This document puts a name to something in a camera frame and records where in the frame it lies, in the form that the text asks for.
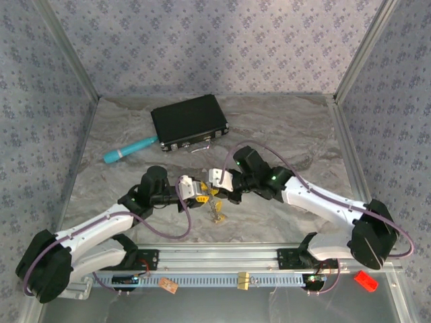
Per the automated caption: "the teal marker pen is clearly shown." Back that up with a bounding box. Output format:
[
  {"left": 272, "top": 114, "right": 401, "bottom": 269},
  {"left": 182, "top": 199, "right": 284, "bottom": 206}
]
[{"left": 102, "top": 135, "right": 159, "bottom": 165}]

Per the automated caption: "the black case with metal latches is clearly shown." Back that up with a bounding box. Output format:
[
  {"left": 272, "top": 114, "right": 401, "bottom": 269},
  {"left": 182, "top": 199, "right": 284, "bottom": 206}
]
[{"left": 150, "top": 94, "right": 230, "bottom": 154}]

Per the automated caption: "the orange printed tag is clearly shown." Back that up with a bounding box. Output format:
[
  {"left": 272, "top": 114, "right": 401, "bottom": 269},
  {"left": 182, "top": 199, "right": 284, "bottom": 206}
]
[{"left": 158, "top": 277, "right": 178, "bottom": 295}]

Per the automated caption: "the red plastic block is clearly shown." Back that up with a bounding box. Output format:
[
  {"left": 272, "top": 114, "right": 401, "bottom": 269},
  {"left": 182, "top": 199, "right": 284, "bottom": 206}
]
[{"left": 353, "top": 270, "right": 380, "bottom": 293}]

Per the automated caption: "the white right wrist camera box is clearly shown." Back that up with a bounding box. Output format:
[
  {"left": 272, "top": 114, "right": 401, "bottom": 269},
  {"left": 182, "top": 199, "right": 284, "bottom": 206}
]
[{"left": 207, "top": 168, "right": 234, "bottom": 192}]

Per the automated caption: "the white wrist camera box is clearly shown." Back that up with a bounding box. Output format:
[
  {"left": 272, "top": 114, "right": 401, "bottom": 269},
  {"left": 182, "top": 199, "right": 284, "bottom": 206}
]
[
  {"left": 207, "top": 168, "right": 234, "bottom": 192},
  {"left": 177, "top": 174, "right": 203, "bottom": 200}
]

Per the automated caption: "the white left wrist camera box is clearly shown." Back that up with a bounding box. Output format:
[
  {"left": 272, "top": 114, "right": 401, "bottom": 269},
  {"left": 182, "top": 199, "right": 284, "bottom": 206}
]
[{"left": 177, "top": 174, "right": 203, "bottom": 200}]

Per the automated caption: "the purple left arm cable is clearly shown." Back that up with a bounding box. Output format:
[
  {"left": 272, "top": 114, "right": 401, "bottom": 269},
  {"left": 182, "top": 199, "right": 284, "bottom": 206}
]
[{"left": 22, "top": 193, "right": 193, "bottom": 297}]

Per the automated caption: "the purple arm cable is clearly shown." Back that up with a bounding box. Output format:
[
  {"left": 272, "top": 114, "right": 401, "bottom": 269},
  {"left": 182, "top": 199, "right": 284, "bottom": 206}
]
[
  {"left": 218, "top": 141, "right": 415, "bottom": 297},
  {"left": 22, "top": 193, "right": 193, "bottom": 297}
]

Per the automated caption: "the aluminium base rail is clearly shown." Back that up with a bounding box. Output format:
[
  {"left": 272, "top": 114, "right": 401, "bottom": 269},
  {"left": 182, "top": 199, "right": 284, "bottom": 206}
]
[{"left": 80, "top": 244, "right": 403, "bottom": 273}]

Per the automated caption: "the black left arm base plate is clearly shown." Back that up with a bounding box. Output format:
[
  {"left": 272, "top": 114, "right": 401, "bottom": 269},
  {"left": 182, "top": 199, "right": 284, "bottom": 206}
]
[{"left": 127, "top": 248, "right": 160, "bottom": 271}]

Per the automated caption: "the slotted grey cable duct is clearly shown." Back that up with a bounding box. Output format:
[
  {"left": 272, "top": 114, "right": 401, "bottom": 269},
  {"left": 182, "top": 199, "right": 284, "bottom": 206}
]
[{"left": 90, "top": 273, "right": 306, "bottom": 289}]

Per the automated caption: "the aluminium side rail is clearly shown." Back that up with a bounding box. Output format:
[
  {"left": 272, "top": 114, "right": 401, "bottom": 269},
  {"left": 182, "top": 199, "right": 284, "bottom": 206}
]
[
  {"left": 53, "top": 97, "right": 101, "bottom": 233},
  {"left": 326, "top": 96, "right": 371, "bottom": 203}
]

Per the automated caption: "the thin red wire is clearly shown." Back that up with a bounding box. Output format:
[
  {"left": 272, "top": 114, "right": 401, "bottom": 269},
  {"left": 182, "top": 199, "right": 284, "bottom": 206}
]
[{"left": 136, "top": 258, "right": 152, "bottom": 277}]

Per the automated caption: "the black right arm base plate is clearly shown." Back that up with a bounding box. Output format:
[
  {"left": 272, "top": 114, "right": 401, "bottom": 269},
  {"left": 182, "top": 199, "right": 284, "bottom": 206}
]
[{"left": 276, "top": 248, "right": 339, "bottom": 271}]

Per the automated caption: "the silver metal bracket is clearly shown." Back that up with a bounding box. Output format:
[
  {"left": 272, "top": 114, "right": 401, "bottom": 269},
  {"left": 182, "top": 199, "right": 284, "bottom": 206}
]
[{"left": 57, "top": 275, "right": 94, "bottom": 300}]

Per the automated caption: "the aluminium frame post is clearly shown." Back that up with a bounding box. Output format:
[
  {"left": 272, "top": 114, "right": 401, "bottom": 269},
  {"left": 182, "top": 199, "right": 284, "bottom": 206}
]
[
  {"left": 332, "top": 0, "right": 401, "bottom": 103},
  {"left": 33, "top": 0, "right": 102, "bottom": 102}
]

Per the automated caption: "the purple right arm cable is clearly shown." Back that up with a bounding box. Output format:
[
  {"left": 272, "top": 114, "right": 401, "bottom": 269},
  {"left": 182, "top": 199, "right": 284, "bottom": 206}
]
[{"left": 218, "top": 141, "right": 415, "bottom": 297}]

